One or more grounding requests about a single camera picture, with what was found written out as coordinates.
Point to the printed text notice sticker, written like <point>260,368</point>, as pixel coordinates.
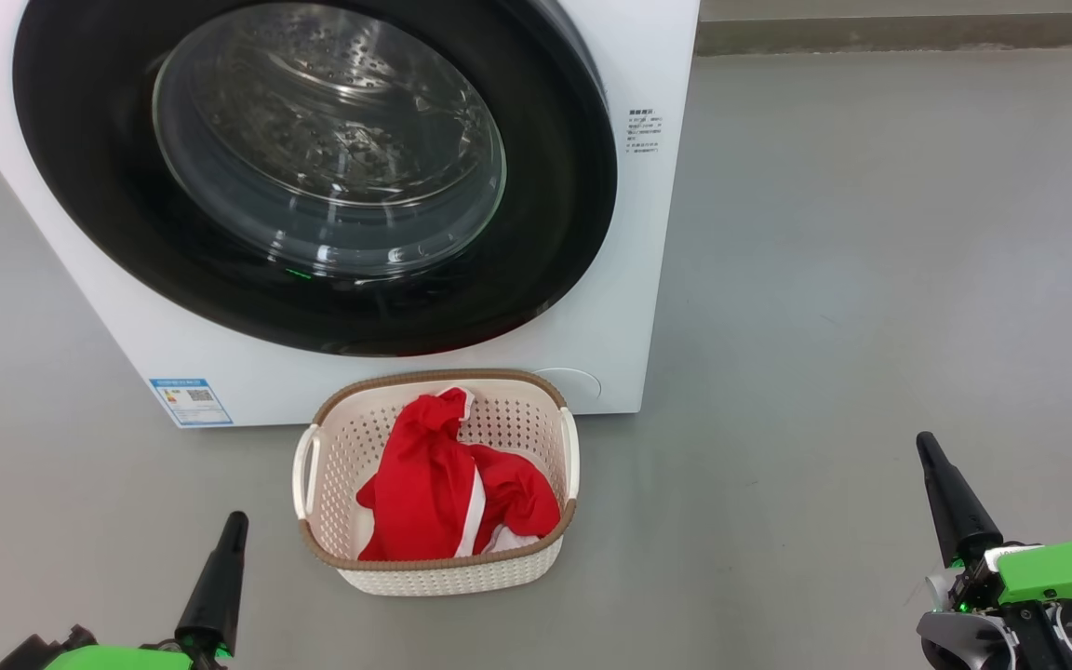
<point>645,130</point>

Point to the round drain filter cover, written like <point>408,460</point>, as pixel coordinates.
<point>573,384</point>

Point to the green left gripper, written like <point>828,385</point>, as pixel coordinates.
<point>117,659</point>

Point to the red garment with white trim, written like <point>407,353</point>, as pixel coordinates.
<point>424,484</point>

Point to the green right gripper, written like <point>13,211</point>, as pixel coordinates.
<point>1066,569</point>

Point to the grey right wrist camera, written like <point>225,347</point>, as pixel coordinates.
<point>959,637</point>

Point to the white front-load washing machine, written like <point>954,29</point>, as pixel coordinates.
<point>629,279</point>

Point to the blue energy label sticker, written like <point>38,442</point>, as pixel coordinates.
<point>190,402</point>

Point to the cream perforated laundry basket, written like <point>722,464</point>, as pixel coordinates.
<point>350,447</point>

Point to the steel washer drum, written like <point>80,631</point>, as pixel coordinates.
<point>341,102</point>

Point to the washing machine glass door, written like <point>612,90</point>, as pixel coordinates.
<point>89,167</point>

